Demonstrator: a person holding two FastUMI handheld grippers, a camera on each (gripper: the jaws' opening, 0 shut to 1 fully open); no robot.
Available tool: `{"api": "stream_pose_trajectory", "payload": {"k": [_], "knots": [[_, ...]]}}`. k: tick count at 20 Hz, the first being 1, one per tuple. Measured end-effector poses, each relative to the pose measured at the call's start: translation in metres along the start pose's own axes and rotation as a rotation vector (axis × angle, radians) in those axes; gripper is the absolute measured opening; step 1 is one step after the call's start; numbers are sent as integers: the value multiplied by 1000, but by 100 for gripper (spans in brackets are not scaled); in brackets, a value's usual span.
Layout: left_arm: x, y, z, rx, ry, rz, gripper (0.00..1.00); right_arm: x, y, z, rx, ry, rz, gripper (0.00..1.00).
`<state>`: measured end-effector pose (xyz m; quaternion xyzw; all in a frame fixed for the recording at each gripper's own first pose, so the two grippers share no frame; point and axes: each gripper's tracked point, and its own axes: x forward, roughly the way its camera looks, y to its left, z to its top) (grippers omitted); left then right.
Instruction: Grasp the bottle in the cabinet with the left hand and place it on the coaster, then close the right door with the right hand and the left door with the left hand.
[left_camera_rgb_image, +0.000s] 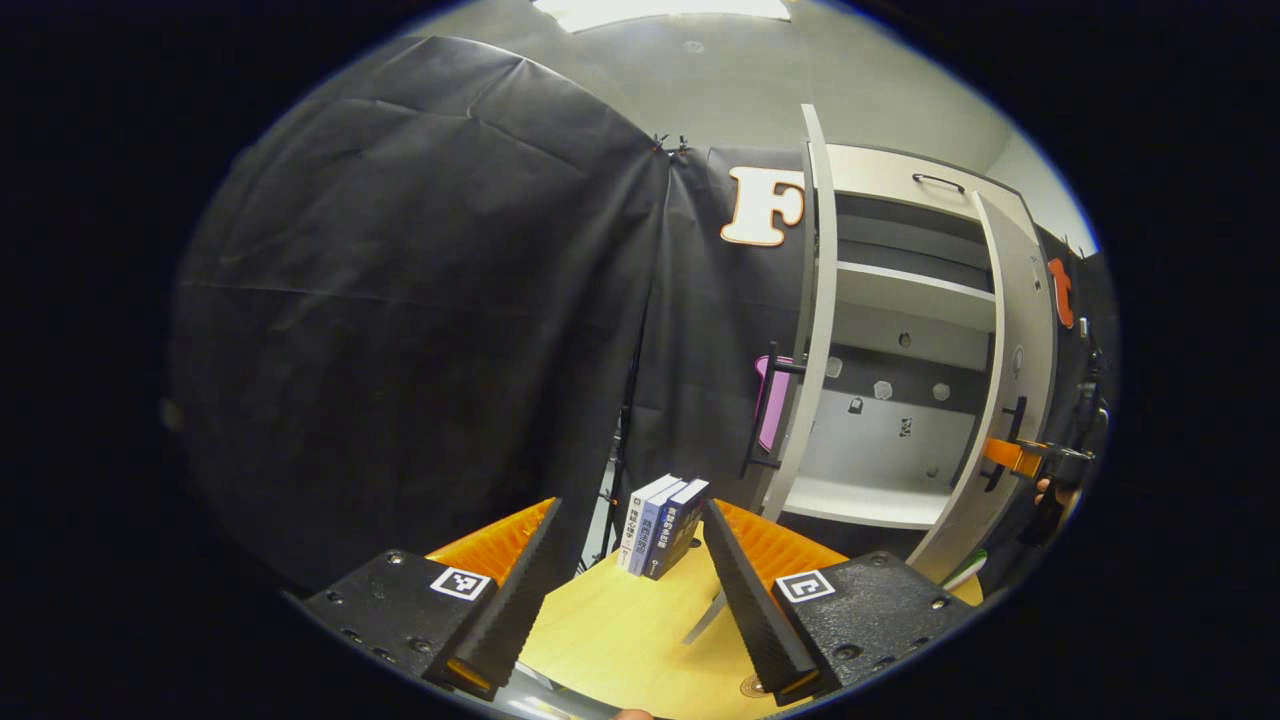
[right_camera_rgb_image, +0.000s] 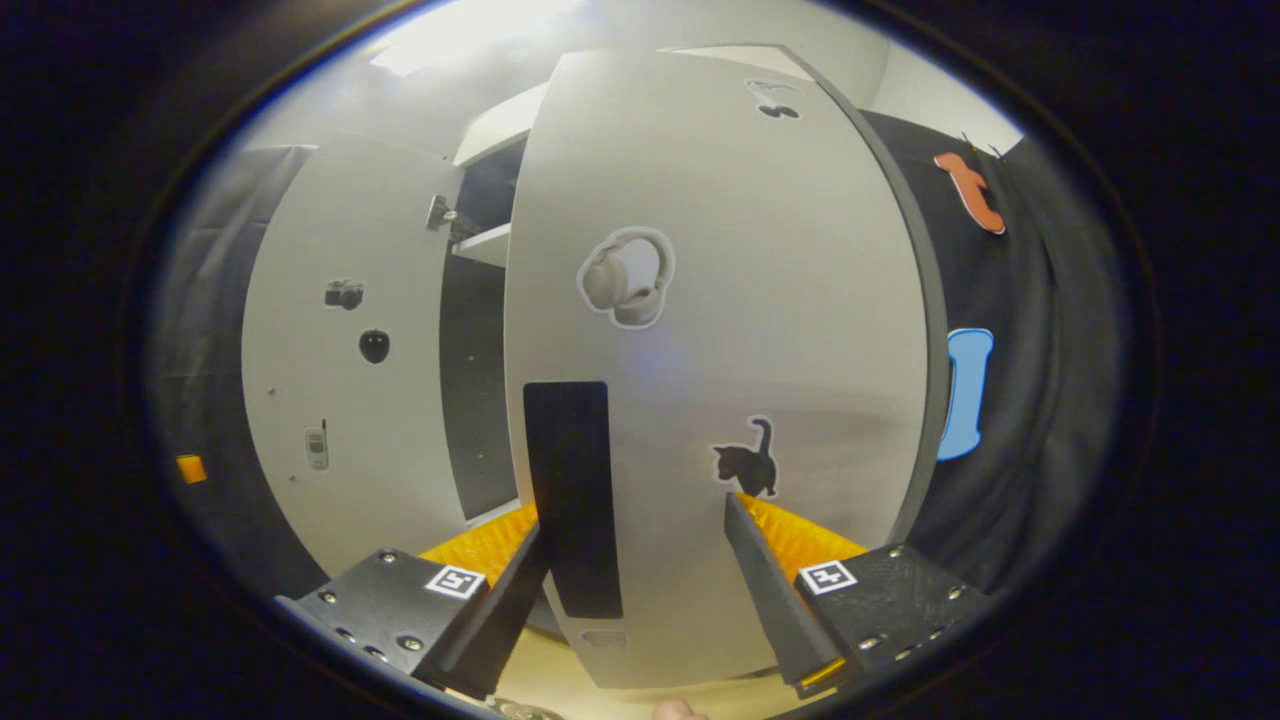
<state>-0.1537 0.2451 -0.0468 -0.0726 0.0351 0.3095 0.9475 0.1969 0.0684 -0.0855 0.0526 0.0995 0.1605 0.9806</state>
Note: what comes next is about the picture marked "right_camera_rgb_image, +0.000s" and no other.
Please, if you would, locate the black door handle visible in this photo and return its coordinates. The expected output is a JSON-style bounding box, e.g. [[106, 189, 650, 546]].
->
[[523, 380, 623, 619]]

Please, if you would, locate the metal door hinge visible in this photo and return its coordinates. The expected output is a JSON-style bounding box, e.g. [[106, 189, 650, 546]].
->
[[427, 194, 471, 243]]

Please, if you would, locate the white door with black cat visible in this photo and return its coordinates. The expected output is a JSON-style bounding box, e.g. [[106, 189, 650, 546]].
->
[[503, 45, 941, 691]]

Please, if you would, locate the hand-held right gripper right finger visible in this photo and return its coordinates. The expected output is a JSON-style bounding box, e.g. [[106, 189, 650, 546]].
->
[[723, 490, 993, 699]]

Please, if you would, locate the white and grey cabinet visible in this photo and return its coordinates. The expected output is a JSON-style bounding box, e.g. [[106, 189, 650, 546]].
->
[[430, 42, 951, 546]]

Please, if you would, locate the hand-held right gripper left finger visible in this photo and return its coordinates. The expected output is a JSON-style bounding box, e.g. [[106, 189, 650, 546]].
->
[[273, 500, 549, 701]]

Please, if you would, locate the black backdrop cloth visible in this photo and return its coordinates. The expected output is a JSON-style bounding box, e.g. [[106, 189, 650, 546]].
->
[[860, 108, 1136, 596], [148, 143, 321, 601]]

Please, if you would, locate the white cabinet shelf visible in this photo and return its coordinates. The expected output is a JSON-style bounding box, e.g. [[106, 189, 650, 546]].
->
[[452, 222, 513, 268]]

